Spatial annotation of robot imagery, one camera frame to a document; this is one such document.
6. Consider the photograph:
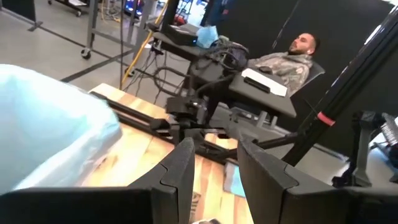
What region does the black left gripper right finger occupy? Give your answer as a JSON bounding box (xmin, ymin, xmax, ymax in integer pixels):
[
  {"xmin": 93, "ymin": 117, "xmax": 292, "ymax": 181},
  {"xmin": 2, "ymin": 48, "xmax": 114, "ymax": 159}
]
[{"xmin": 236, "ymin": 136, "xmax": 398, "ymax": 224}]

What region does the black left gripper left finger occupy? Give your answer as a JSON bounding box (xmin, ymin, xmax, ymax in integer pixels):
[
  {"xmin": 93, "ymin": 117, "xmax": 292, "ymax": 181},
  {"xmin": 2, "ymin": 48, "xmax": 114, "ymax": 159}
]
[{"xmin": 0, "ymin": 138, "xmax": 196, "ymax": 224}]

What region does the light blue bin liner bag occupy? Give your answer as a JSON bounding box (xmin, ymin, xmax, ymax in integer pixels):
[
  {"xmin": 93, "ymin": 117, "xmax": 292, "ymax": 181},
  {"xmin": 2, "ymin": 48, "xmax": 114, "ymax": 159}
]
[{"xmin": 0, "ymin": 63, "xmax": 123, "ymax": 195}]

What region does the blue folded plastic bag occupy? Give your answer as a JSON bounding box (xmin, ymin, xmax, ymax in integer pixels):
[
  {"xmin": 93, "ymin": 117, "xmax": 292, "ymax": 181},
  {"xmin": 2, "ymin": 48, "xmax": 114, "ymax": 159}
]
[{"xmin": 223, "ymin": 161, "xmax": 247, "ymax": 198}]

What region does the light blue crumpled bag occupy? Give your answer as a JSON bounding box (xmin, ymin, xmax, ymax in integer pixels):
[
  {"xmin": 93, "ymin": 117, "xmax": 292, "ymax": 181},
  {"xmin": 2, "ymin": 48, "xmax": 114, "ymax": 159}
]
[{"xmin": 195, "ymin": 25, "xmax": 220, "ymax": 49}]

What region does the white paper sheet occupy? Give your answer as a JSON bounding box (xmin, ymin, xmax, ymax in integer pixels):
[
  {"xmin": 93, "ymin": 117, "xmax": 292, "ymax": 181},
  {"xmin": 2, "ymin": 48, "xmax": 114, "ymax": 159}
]
[{"xmin": 241, "ymin": 67, "xmax": 289, "ymax": 97}]

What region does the flat black device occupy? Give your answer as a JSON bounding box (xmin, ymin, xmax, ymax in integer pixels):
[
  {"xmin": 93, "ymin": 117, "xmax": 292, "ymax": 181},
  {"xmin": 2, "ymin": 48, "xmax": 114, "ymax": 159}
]
[{"xmin": 243, "ymin": 76, "xmax": 272, "ymax": 94}]

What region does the black office chair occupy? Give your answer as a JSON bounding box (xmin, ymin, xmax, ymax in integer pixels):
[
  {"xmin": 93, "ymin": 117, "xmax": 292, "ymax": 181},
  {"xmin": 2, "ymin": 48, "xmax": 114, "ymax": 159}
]
[{"xmin": 287, "ymin": 61, "xmax": 326, "ymax": 98}]

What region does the person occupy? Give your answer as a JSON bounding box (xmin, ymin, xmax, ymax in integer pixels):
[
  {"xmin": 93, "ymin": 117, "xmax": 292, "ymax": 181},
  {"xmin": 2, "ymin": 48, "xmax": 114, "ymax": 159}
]
[{"xmin": 248, "ymin": 32, "xmax": 322, "ymax": 96}]

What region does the black desk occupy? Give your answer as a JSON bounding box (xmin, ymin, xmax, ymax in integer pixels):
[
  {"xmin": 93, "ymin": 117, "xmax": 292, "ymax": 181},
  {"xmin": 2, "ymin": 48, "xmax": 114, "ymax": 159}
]
[{"xmin": 152, "ymin": 30, "xmax": 218, "ymax": 63}]

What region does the black box with labels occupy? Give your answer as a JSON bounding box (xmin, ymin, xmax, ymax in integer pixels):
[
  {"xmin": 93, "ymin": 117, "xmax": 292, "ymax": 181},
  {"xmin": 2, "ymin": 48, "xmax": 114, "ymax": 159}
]
[{"xmin": 164, "ymin": 24, "xmax": 199, "ymax": 47}]

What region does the black panel stand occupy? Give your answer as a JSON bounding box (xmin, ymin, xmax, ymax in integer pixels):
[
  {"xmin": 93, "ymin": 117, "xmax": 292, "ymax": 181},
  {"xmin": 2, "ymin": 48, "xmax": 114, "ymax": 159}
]
[{"xmin": 0, "ymin": 0, "xmax": 44, "ymax": 32}]

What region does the black backpack with cables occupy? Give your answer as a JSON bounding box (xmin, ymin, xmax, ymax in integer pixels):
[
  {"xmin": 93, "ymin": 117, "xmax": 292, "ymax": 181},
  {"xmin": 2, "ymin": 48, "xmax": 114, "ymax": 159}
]
[{"xmin": 190, "ymin": 39, "xmax": 250, "ymax": 94}]

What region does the yellow cable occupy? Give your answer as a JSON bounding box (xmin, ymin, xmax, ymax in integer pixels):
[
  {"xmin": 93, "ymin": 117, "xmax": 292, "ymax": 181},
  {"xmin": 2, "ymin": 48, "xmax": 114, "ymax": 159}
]
[{"xmin": 119, "ymin": 0, "xmax": 170, "ymax": 90}]

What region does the grey metal cart frame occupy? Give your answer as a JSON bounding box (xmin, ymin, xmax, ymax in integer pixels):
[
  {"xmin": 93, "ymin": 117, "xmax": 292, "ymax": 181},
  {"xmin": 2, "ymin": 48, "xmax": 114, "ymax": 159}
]
[{"xmin": 80, "ymin": 0, "xmax": 156, "ymax": 60}]

